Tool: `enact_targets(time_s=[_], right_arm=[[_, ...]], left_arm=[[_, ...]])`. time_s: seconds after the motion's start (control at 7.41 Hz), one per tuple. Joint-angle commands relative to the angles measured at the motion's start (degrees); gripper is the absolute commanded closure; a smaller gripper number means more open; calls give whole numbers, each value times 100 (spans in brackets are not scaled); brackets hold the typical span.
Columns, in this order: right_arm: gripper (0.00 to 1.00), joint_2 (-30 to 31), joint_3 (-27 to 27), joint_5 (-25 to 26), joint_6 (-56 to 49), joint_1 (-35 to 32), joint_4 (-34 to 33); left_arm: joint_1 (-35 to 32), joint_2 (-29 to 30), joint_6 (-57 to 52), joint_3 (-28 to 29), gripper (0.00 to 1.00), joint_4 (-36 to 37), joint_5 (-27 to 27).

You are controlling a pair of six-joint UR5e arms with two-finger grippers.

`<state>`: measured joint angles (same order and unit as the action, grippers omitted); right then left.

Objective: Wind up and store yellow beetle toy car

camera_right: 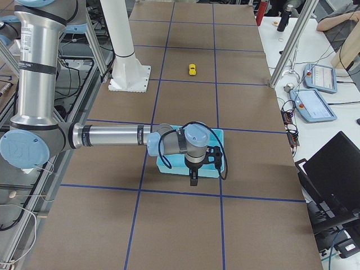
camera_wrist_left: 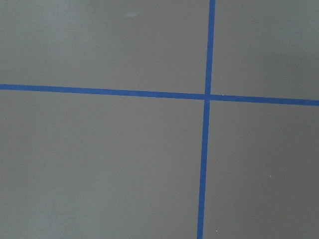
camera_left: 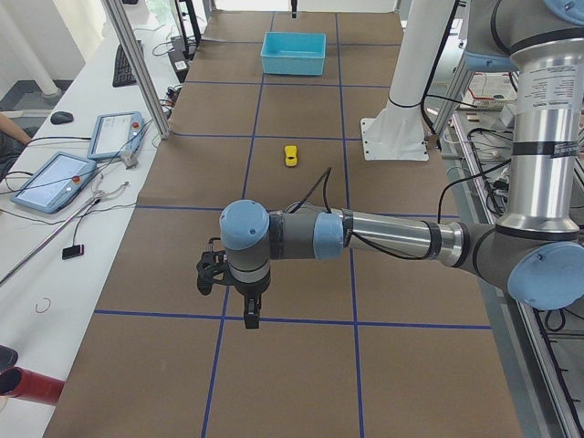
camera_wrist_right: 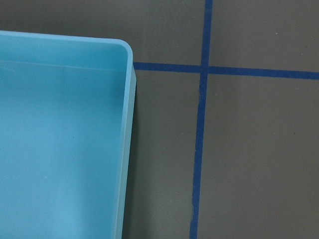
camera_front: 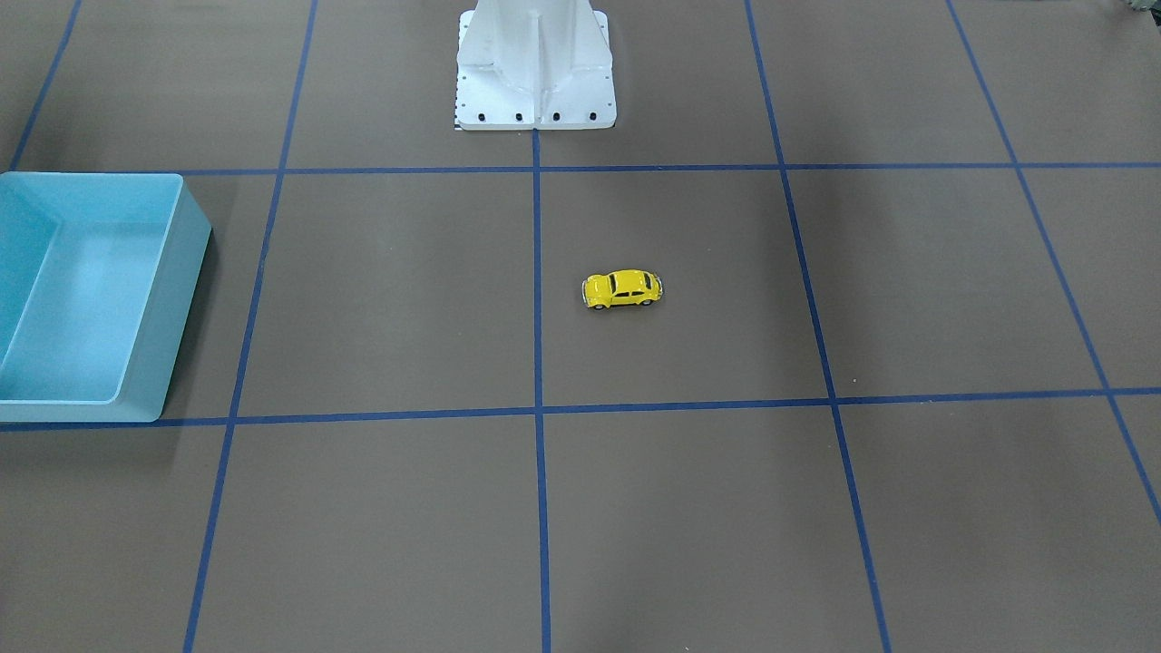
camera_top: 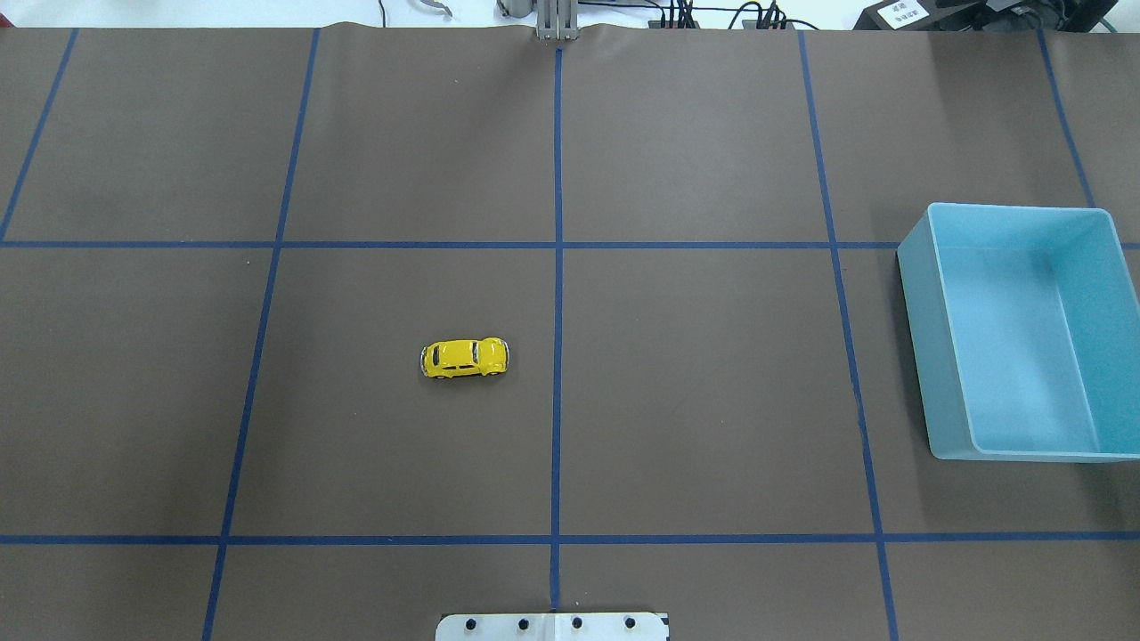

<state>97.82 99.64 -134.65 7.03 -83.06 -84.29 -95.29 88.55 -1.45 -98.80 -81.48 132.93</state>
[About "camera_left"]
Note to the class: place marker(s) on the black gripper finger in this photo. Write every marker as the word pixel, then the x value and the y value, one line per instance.
pixel 252 312

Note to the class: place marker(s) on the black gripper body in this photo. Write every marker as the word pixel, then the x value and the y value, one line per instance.
pixel 250 290

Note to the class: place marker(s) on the yellow beetle toy car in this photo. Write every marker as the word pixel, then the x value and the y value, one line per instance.
pixel 291 157

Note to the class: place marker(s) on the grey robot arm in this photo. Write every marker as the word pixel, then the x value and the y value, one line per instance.
pixel 531 252

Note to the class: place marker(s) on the small black device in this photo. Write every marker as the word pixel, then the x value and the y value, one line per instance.
pixel 72 251

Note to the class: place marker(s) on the far blue teach pendant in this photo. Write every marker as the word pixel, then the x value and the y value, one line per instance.
pixel 114 134

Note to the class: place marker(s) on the blue teach pendant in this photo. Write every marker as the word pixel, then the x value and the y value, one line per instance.
pixel 114 134
pixel 56 183

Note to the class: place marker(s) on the near blue teach pendant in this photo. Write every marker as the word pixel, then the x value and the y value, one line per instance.
pixel 56 183

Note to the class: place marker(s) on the light blue plastic bin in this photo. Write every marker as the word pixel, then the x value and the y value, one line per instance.
pixel 294 53

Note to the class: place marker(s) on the black keyboard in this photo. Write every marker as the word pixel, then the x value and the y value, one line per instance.
pixel 122 71

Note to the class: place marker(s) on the red cylinder bottle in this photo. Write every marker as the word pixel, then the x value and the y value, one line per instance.
pixel 30 386

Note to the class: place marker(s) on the black computer mouse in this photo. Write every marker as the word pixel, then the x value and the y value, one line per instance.
pixel 61 117

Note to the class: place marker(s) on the seated person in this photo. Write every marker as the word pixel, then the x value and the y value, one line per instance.
pixel 14 140

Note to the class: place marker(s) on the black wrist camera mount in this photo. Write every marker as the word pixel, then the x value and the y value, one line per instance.
pixel 213 269

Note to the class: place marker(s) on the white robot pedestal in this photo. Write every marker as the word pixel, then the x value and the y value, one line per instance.
pixel 397 133

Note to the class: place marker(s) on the aluminium frame post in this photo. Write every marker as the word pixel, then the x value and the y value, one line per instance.
pixel 129 43

